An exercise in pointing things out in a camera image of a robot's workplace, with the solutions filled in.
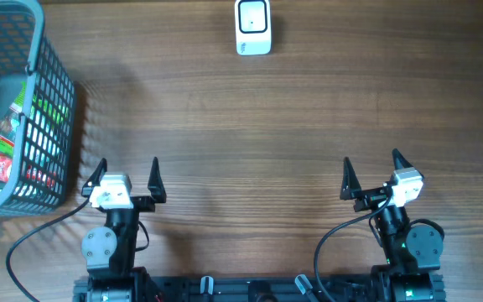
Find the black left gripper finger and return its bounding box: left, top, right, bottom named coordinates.
left=147, top=157, right=167, bottom=203
left=81, top=158, right=107, bottom=196

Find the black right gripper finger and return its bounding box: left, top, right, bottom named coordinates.
left=392, top=148, right=424, bottom=180
left=340, top=157, right=362, bottom=200

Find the red tissue pack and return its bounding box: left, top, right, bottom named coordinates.
left=0, top=152, right=56, bottom=189

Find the green snack bag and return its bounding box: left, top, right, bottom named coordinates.
left=0, top=79, right=69, bottom=157

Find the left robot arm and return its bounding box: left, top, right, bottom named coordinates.
left=73, top=158, right=167, bottom=302

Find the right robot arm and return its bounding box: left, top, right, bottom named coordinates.
left=340, top=149, right=444, bottom=301

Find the white barcode scanner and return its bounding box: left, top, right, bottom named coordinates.
left=234, top=0, right=272, bottom=56

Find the grey black mesh basket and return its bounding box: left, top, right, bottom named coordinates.
left=0, top=1, right=77, bottom=216

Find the black right camera cable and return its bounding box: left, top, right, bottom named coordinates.
left=313, top=193, right=394, bottom=302

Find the black camera cable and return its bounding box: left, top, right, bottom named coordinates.
left=313, top=193, right=394, bottom=302
left=5, top=196, right=93, bottom=302

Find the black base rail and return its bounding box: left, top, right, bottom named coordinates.
left=72, top=274, right=447, bottom=302

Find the black left camera cable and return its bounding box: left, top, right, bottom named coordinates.
left=5, top=196, right=93, bottom=302

